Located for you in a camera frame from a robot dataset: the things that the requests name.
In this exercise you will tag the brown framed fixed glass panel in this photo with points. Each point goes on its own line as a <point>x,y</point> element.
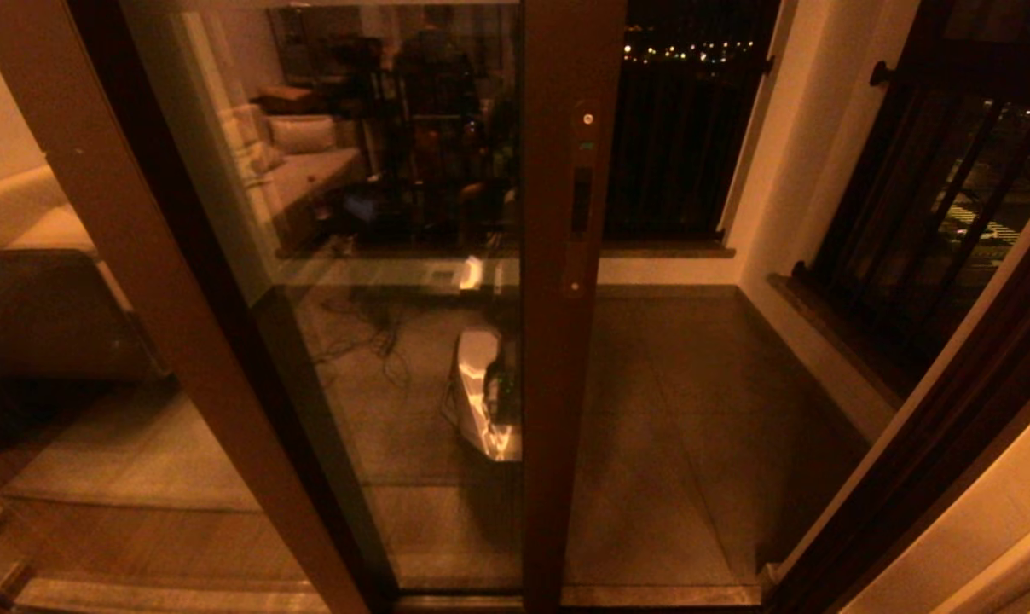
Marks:
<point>199,341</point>

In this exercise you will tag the brown framed sliding glass door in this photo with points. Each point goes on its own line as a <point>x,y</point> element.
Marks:
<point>558,384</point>

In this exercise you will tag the metal floor door track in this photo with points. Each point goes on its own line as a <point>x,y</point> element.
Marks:
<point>651,595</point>

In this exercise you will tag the black balcony railing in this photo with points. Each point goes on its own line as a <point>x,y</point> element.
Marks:
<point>933,170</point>

